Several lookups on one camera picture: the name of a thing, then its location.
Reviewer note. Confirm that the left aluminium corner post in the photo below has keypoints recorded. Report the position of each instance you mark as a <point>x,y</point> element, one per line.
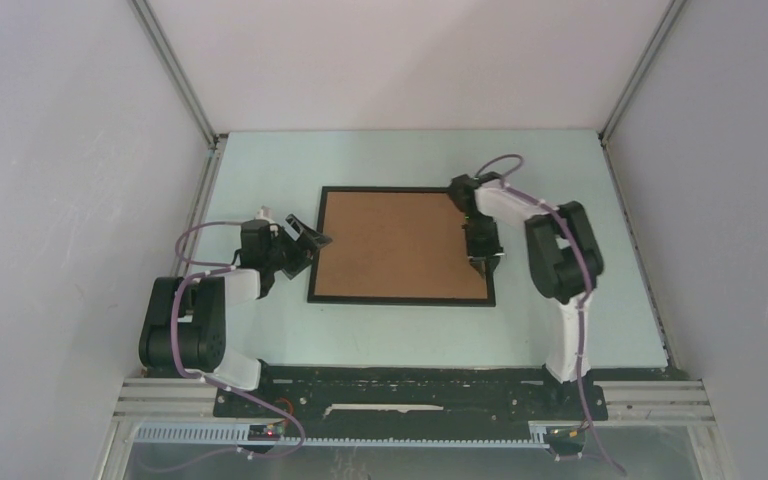
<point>150,23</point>

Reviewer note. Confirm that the white cable duct strip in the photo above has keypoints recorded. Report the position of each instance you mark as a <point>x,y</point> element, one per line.
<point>240,435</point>

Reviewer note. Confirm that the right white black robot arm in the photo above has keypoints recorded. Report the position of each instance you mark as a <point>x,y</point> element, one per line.
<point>564,258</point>

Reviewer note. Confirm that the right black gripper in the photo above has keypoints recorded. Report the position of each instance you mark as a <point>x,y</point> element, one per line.
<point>489,253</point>

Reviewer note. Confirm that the aluminium corner post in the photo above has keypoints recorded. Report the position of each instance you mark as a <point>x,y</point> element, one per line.
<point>150,23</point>
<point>661,33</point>

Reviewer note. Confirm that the brown frame backing board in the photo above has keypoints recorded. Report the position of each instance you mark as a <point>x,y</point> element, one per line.
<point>400,245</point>

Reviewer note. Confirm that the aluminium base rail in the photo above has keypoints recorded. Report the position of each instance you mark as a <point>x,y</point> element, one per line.
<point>410,401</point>

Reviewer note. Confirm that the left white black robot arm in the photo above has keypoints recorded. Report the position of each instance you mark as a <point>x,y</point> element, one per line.
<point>185,326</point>

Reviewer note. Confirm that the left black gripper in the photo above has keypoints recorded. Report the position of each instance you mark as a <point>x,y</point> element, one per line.
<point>304,248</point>

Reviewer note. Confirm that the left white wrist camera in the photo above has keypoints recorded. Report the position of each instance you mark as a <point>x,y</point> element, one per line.
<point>265,214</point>

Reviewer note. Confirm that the right aluminium corner post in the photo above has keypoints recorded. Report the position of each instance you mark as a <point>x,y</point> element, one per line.
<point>661,33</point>

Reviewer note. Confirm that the black picture frame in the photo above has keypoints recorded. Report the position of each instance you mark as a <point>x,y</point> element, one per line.
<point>404,245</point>

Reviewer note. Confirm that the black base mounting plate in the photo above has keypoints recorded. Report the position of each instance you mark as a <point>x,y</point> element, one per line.
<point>410,401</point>

